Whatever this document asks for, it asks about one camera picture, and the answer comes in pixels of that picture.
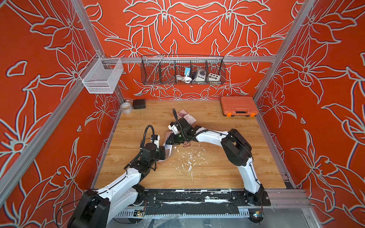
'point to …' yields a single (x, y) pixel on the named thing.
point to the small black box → (139, 104)
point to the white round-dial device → (201, 75)
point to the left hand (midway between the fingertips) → (164, 146)
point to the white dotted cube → (214, 79)
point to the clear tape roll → (127, 108)
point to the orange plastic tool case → (238, 106)
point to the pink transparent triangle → (187, 145)
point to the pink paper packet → (183, 114)
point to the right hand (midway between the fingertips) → (163, 144)
